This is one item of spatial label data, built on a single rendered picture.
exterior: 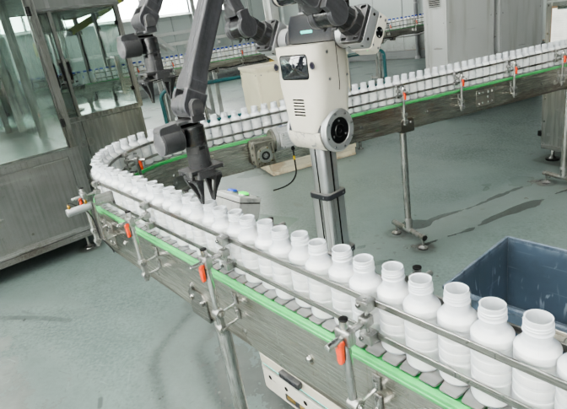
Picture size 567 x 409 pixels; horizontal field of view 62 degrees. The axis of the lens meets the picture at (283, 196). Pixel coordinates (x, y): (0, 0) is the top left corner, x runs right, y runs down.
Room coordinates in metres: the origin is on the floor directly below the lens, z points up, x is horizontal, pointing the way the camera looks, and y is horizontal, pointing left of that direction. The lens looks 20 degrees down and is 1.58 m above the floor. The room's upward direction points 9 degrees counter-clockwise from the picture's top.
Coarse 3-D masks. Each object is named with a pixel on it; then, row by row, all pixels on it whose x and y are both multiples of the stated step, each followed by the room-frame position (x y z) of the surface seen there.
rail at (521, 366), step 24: (120, 192) 1.59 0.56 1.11; (288, 264) 0.87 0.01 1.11; (288, 288) 0.88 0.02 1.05; (336, 288) 0.76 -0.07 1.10; (336, 312) 0.77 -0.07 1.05; (384, 336) 0.68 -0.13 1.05; (456, 336) 0.57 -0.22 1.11; (432, 360) 0.60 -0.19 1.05; (504, 360) 0.51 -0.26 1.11; (480, 384) 0.54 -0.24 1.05; (552, 384) 0.46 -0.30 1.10; (528, 408) 0.48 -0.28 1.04
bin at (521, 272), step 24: (504, 240) 1.12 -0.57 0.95; (528, 240) 1.09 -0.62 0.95; (480, 264) 1.04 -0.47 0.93; (504, 264) 1.12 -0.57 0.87; (528, 264) 1.09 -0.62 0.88; (552, 264) 1.04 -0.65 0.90; (480, 288) 1.04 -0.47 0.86; (504, 288) 1.12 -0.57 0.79; (528, 288) 1.08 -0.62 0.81; (552, 288) 1.04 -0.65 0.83; (552, 312) 1.03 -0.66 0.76
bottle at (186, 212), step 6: (192, 192) 1.28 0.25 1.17; (186, 198) 1.25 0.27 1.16; (186, 204) 1.25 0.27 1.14; (186, 210) 1.25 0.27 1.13; (186, 216) 1.24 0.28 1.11; (186, 228) 1.25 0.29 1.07; (186, 234) 1.25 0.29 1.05; (192, 234) 1.24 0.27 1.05; (192, 240) 1.24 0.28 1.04; (192, 246) 1.24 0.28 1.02
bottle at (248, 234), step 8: (248, 216) 1.05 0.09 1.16; (240, 224) 1.02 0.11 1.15; (248, 224) 1.01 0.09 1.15; (240, 232) 1.03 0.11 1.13; (248, 232) 1.01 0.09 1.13; (256, 232) 1.02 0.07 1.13; (240, 240) 1.01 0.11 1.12; (248, 240) 1.00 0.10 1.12; (240, 248) 1.02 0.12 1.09; (248, 256) 1.00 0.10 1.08; (256, 256) 1.00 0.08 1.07; (248, 264) 1.00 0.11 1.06; (256, 264) 1.00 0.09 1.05; (256, 272) 1.00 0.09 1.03; (248, 280) 1.01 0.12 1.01; (256, 280) 1.00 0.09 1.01
